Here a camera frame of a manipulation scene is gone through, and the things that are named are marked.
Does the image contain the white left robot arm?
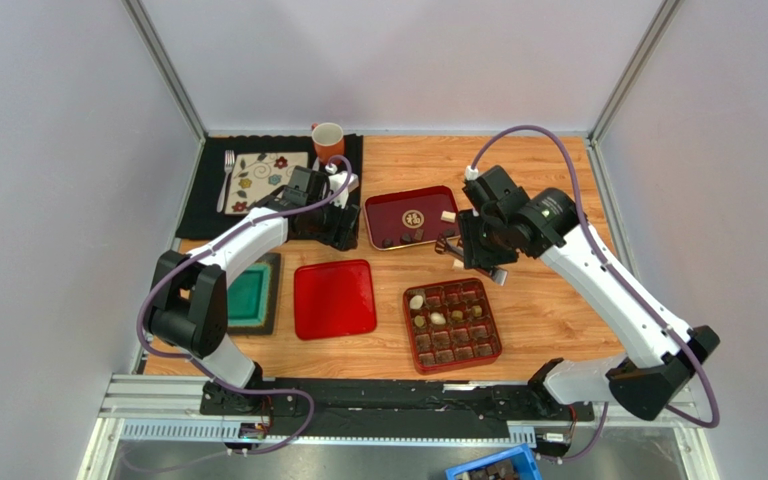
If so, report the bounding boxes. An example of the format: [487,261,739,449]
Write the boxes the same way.
[136,155,360,395]

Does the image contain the floral square plate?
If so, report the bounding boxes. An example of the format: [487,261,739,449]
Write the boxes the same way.
[222,152,309,216]

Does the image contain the silver fork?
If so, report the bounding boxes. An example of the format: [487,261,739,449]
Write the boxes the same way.
[216,150,236,213]

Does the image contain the blue plastic bin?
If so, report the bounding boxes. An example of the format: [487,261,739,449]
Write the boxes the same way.
[445,444,542,480]

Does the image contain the white round chocolate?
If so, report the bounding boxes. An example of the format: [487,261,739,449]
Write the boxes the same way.
[429,312,446,325]
[408,295,425,310]

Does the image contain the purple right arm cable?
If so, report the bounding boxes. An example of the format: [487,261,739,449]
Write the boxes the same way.
[465,124,722,464]

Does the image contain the red chocolate serving tray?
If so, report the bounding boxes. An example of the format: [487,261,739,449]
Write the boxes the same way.
[363,185,460,251]

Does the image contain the red tin lid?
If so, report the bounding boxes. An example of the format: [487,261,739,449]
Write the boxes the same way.
[293,259,377,341]

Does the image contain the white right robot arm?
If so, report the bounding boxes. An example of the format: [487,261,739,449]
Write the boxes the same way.
[457,166,720,421]

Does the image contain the turquoise glazed dark plate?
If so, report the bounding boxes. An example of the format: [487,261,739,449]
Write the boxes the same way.
[228,253,282,336]

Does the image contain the orange mug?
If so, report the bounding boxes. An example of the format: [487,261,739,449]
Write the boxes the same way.
[311,122,345,165]

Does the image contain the metal serving tongs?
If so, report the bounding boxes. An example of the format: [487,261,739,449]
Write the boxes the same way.
[434,236,508,286]

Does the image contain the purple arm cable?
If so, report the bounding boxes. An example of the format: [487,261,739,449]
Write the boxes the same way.
[135,154,353,457]
[465,124,722,464]

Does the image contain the red chocolate box with tray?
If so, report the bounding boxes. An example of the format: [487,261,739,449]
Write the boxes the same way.
[402,278,503,375]

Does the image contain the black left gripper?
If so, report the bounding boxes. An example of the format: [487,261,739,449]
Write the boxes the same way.
[305,193,359,252]

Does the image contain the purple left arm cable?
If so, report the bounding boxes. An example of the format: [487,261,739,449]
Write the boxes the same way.
[135,154,353,457]

